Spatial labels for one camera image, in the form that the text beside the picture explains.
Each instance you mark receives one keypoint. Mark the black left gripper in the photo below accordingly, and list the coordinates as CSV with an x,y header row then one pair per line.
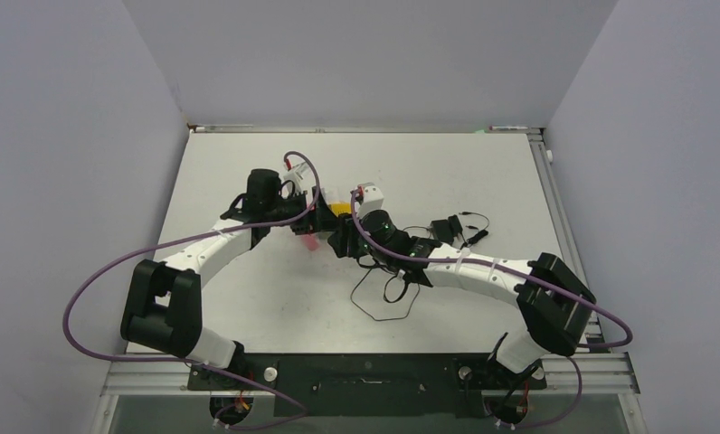
x,y
317,220

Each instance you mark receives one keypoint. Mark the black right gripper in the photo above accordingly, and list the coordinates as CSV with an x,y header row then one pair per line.
x,y
345,238

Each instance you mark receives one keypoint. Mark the yellow block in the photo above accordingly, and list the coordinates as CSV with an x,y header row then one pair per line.
x,y
339,209

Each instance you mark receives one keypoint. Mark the pink triangular power strip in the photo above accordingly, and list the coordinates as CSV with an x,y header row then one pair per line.
x,y
310,241

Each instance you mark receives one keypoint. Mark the white charger block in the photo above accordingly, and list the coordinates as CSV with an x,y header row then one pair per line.
x,y
332,195

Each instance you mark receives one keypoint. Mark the black power adapter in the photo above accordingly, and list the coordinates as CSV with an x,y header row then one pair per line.
x,y
441,231

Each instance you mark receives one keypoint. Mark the black TP-Link adapter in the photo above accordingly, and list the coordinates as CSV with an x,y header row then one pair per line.
x,y
455,225

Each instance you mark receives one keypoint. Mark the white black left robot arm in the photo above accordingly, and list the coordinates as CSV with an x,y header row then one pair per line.
x,y
163,310

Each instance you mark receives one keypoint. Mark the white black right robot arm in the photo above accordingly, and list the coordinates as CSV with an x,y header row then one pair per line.
x,y
555,305

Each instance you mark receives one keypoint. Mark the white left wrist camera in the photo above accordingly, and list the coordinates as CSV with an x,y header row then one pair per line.
x,y
295,180

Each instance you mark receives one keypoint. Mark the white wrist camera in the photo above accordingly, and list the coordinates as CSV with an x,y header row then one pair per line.
x,y
368,198
295,180

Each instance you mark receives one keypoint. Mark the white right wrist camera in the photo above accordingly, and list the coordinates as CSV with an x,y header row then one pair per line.
x,y
368,198

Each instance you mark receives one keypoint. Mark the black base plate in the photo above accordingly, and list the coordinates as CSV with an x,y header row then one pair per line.
x,y
380,385

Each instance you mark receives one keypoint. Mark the aluminium frame rail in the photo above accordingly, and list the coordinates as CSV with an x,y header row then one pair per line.
x,y
543,158

